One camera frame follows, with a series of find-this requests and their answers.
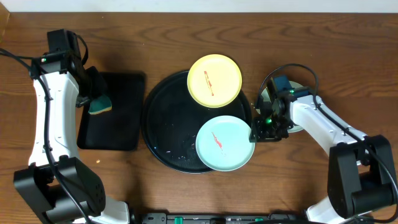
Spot yellow plate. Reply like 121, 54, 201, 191
187, 54, 243, 108

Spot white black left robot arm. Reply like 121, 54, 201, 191
14, 49, 131, 223

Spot round black tray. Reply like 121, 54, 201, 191
141, 70, 252, 174

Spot mint green plate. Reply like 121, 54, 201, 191
261, 81, 303, 133
195, 115, 255, 172

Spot black rectangular tray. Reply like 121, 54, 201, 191
76, 71, 146, 151

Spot green yellow sponge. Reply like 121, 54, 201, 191
88, 95, 113, 115

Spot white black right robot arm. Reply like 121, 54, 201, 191
250, 88, 397, 223

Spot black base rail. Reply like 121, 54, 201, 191
136, 213, 308, 224

